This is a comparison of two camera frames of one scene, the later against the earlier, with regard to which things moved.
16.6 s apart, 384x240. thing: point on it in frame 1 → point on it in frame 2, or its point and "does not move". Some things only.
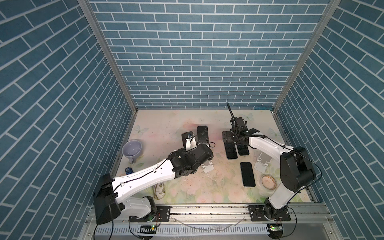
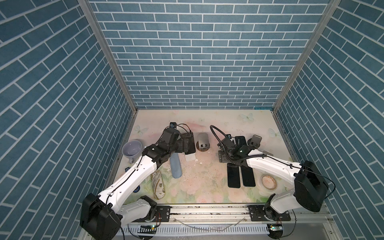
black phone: x=202 y=134 → x=233 y=178
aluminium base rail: x=237 y=214 does not move
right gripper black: x=228 y=139 → x=221 y=156
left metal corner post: x=98 y=25 does not move
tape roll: x=268 y=182 does not move
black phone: x=247 y=173 does not move
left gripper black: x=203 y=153 → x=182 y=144
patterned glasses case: x=158 y=190 does not move
